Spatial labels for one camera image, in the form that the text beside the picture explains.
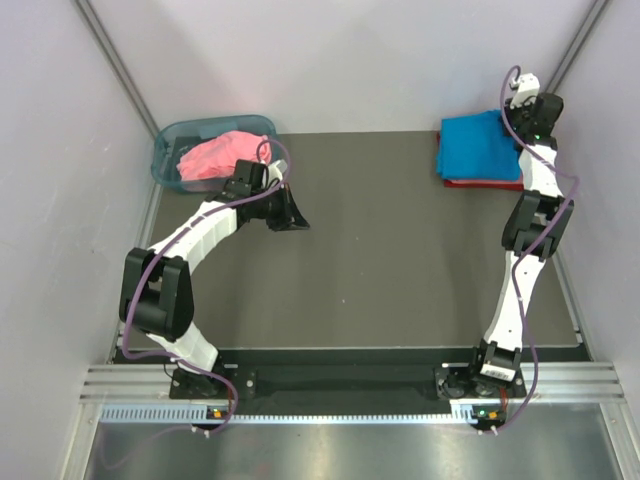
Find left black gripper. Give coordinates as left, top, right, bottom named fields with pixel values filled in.
left=251, top=182, right=309, bottom=232

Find blue t shirt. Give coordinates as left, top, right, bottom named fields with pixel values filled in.
left=436, top=109, right=521, bottom=182

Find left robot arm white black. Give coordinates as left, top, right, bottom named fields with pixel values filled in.
left=119, top=159, right=310, bottom=397

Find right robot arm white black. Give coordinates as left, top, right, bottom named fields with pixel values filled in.
left=466, top=93, right=574, bottom=396

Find folded dark red t shirt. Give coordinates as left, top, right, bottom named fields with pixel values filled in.
left=436, top=132, right=524, bottom=191

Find folded coral pink t shirt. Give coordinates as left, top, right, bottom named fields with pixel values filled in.
left=445, top=176, right=523, bottom=186

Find pink crumpled t shirt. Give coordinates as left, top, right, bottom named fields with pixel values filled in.
left=177, top=131, right=273, bottom=181

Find teal plastic basket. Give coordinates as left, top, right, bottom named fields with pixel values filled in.
left=151, top=115, right=281, bottom=193

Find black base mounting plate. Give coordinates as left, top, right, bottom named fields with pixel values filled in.
left=170, top=348, right=526, bottom=415

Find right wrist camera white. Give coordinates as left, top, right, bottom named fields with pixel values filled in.
left=509, top=73, right=540, bottom=110

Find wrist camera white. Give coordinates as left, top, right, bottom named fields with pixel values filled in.
left=263, top=159, right=288, bottom=189
left=509, top=73, right=540, bottom=110

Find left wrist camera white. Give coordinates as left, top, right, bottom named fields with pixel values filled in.
left=263, top=159, right=288, bottom=189

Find grey slotted cable duct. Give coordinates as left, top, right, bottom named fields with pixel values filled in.
left=99, top=404, right=501, bottom=425

